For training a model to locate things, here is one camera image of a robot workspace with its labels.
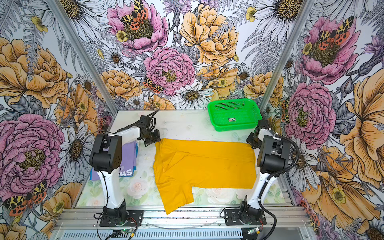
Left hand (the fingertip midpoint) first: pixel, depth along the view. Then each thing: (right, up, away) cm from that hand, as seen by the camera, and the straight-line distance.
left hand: (160, 142), depth 102 cm
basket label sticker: (+52, +15, +14) cm, 56 cm away
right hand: (+61, -2, -1) cm, 61 cm away
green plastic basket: (+54, +19, +18) cm, 60 cm away
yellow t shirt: (+15, -13, -9) cm, 22 cm away
